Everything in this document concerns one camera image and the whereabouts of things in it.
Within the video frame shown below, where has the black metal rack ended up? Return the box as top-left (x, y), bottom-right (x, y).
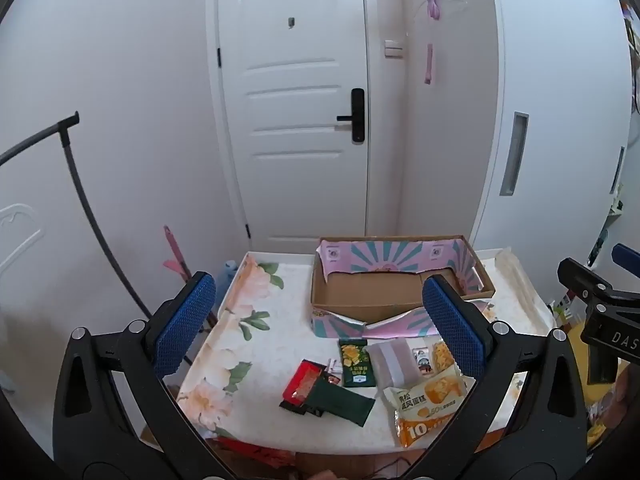
top-left (0, 111), bottom-right (152, 322)

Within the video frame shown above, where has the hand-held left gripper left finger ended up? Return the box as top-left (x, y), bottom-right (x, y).
top-left (52, 271), bottom-right (236, 480)

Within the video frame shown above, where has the green cracker packet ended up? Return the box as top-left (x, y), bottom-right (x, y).
top-left (338, 338), bottom-right (376, 388)

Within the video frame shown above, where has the dark green snack packet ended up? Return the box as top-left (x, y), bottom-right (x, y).
top-left (305, 375), bottom-right (377, 428)

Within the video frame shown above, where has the black door lock handle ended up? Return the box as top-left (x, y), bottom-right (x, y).
top-left (336, 88), bottom-right (366, 143)

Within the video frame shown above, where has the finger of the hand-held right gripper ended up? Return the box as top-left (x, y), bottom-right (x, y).
top-left (612, 243), bottom-right (640, 279)
top-left (557, 257), bottom-right (640, 311)

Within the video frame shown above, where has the red snack packet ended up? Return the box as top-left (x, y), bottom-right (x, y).
top-left (280, 359), bottom-right (331, 409)

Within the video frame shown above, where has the yellow snack packet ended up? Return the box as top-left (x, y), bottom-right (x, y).
top-left (431, 341), bottom-right (457, 373)

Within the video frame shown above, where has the cardboard box with striped lining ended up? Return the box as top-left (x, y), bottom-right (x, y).
top-left (309, 234), bottom-right (497, 339)

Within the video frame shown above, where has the white wardrobe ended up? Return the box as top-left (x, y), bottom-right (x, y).
top-left (470, 0), bottom-right (635, 273)

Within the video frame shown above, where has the translucent white snack packet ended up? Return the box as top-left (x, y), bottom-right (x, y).
top-left (366, 338), bottom-right (421, 390)

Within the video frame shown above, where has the orange cake packet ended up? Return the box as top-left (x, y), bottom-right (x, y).
top-left (382, 367), bottom-right (468, 450)

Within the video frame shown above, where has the white wire hanger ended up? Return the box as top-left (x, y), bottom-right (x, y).
top-left (0, 203), bottom-right (44, 281)

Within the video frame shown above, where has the red bag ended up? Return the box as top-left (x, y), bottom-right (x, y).
top-left (215, 437), bottom-right (297, 467)

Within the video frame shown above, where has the floral tablecloth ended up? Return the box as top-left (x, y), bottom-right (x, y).
top-left (175, 250), bottom-right (553, 456)

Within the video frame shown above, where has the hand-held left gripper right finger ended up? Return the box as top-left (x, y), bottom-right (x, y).
top-left (400, 276), bottom-right (587, 480)

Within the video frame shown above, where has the white door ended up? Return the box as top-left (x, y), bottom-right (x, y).
top-left (215, 0), bottom-right (372, 256)

